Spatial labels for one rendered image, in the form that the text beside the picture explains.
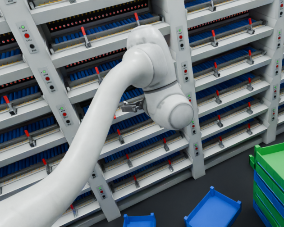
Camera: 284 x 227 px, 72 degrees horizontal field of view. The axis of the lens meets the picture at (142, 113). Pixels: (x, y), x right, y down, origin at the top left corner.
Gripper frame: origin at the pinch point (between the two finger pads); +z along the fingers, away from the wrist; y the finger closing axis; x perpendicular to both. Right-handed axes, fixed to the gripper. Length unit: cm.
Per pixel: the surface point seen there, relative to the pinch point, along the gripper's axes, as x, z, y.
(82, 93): 9.9, 16.8, -22.9
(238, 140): -64, 33, 73
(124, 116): -10.3, 21.6, -6.4
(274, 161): -50, -16, 52
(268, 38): 4, 21, 100
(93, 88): 10.4, 17.5, -16.8
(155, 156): -45, 29, 5
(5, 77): 27, 14, -51
